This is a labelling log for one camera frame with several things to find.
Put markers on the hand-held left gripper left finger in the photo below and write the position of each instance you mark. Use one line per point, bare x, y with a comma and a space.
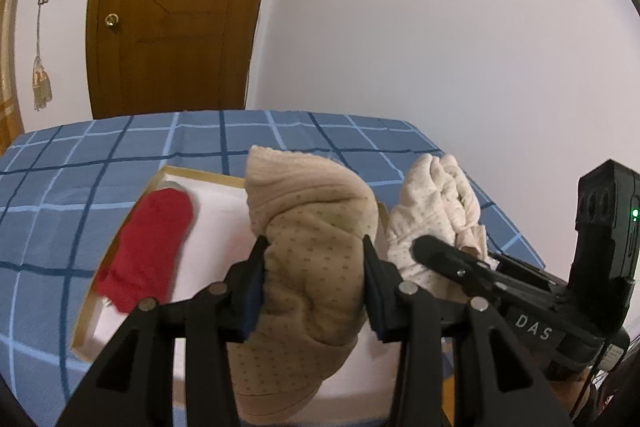
252, 302

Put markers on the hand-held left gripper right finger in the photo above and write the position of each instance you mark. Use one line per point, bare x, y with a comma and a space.
375, 307

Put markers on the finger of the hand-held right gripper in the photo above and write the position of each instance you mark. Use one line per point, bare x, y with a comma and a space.
440, 257
525, 272

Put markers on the cream white underwear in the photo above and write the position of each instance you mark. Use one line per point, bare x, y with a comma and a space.
435, 197

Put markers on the shallow cardboard tray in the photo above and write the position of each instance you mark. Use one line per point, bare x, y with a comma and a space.
215, 227

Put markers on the beige dotted sock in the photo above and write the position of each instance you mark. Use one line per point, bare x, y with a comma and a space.
310, 232

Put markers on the plain red underwear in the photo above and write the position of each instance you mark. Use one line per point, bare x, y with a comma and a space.
145, 247

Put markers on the blue plaid tablecloth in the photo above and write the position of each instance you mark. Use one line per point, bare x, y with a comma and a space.
75, 167

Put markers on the brown wooden door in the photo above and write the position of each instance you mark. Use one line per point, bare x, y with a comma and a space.
175, 32

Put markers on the beige patterned curtain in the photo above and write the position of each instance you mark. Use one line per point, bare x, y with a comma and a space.
9, 127

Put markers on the beige curtain tassel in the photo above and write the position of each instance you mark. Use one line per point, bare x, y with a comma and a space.
41, 79

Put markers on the brass door knob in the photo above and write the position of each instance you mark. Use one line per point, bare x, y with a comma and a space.
111, 20

